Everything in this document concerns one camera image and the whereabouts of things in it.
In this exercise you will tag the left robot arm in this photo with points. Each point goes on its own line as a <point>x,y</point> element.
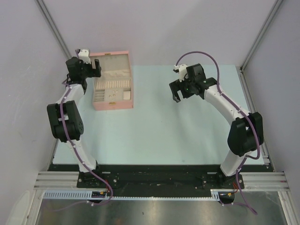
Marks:
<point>65,121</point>

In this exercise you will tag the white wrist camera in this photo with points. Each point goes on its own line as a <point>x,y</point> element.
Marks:
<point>84,55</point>
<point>182,71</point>

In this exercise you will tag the pink jewelry box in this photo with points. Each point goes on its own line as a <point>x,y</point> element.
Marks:
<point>116,79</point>

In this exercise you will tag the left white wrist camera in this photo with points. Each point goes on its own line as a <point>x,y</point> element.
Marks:
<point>84,55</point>

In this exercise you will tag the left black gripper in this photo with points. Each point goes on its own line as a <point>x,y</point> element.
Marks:
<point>92,71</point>

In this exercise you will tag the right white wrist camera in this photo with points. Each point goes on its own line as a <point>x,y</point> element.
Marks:
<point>182,71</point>

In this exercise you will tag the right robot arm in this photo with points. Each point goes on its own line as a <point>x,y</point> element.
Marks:
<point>246,128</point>

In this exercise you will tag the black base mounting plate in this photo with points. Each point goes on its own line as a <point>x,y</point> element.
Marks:
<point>174,181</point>

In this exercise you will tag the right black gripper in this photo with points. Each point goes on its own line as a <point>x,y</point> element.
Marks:
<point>176,86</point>

